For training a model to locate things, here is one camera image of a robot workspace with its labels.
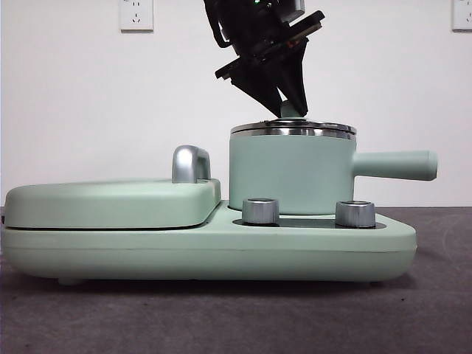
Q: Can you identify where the silver griddle cover handle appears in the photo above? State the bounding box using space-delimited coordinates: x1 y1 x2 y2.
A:
171 145 212 184

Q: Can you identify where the glass pot lid green knob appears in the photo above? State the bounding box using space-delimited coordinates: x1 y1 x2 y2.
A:
230 102 358 136

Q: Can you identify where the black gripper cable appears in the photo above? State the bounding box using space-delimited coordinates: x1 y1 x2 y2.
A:
201 0 232 49

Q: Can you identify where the green griddle cover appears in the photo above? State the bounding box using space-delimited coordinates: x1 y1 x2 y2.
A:
4 176 223 231

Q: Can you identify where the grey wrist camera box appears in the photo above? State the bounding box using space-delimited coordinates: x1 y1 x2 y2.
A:
282 0 307 15

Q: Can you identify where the green breakfast machine base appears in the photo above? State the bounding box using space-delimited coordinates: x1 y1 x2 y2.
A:
1 201 418 287

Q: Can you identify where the white wall socket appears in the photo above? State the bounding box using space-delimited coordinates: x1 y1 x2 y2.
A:
451 0 472 32
119 0 155 32

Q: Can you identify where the green pot with side handle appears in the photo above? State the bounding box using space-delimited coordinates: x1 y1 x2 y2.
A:
228 128 440 216

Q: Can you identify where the silver control knob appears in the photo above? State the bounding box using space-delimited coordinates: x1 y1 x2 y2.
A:
241 198 280 226
335 200 377 228

